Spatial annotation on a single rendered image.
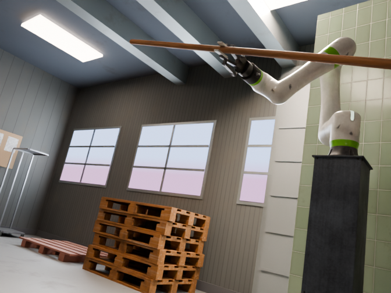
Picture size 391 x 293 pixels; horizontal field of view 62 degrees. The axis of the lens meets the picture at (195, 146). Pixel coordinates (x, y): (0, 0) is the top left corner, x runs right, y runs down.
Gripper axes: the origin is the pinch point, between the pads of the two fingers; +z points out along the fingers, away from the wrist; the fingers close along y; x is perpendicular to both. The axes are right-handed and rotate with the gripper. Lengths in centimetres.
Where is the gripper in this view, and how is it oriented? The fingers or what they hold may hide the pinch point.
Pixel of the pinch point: (222, 49)
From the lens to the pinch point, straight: 153.7
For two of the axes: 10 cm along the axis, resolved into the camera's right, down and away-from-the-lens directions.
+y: -4.0, 9.2, -0.2
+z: -6.5, -3.0, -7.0
